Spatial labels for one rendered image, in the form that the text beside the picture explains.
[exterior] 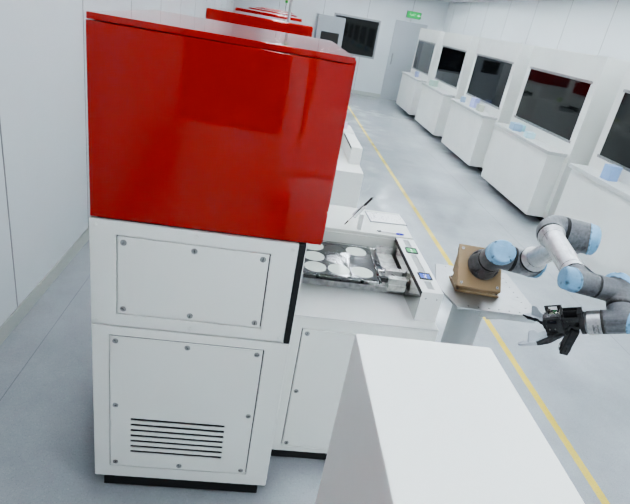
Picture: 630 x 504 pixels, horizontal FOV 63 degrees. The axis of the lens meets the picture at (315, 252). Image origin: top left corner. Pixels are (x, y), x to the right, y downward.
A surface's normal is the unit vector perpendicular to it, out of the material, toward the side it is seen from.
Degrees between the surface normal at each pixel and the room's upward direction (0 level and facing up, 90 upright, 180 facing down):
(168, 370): 90
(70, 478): 0
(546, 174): 90
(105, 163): 90
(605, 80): 90
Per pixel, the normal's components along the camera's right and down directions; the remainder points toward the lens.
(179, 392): 0.05, 0.44
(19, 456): 0.16, -0.89
